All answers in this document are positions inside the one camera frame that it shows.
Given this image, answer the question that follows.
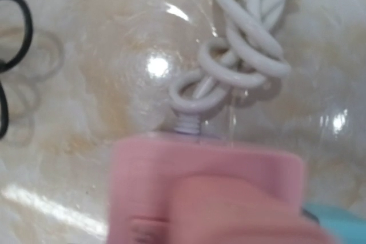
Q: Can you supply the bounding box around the pink cube socket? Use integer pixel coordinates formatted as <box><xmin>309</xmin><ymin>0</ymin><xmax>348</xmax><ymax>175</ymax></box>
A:
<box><xmin>107</xmin><ymin>133</ymin><xmax>305</xmax><ymax>243</ymax></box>

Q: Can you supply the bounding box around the black cable bundle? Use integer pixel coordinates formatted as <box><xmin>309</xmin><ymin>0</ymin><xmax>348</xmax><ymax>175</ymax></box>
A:
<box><xmin>0</xmin><ymin>0</ymin><xmax>34</xmax><ymax>139</ymax></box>

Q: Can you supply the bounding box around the white coiled cable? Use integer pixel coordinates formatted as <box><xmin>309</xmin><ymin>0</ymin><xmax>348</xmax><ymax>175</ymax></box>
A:
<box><xmin>170</xmin><ymin>0</ymin><xmax>311</xmax><ymax>136</ymax></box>

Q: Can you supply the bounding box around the teal adapter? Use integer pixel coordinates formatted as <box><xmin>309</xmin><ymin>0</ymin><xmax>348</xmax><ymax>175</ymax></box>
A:
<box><xmin>303</xmin><ymin>203</ymin><xmax>365</xmax><ymax>244</ymax></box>

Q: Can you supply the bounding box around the small pink white charger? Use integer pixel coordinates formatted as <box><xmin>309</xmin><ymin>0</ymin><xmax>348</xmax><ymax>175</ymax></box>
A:
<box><xmin>166</xmin><ymin>176</ymin><xmax>336</xmax><ymax>244</ymax></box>

